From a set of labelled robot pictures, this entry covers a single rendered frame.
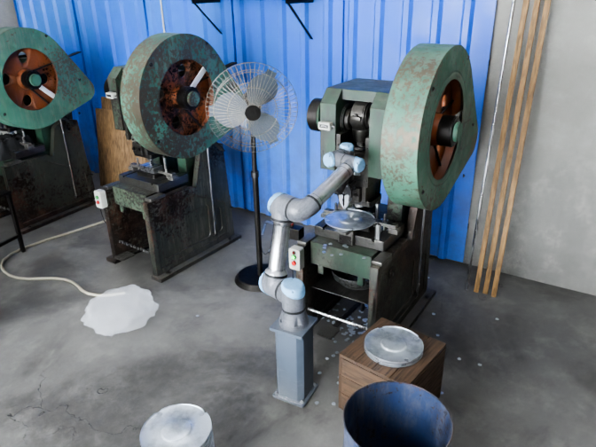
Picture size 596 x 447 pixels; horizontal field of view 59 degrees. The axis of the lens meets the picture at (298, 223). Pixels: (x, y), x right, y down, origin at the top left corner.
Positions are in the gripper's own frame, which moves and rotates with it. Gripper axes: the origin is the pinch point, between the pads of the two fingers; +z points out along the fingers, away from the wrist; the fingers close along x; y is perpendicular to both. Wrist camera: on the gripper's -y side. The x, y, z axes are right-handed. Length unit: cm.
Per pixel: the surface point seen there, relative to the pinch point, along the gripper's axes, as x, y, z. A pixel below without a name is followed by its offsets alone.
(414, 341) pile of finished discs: -56, -28, 51
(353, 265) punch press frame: -8.6, -3.8, 32.8
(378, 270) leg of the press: -26.4, -9.7, 28.2
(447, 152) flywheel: -42, 43, -25
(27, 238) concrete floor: 308, -16, 89
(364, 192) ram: -6.3, 11.9, -5.4
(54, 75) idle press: 314, 46, -43
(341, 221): 3.0, 2.3, 10.3
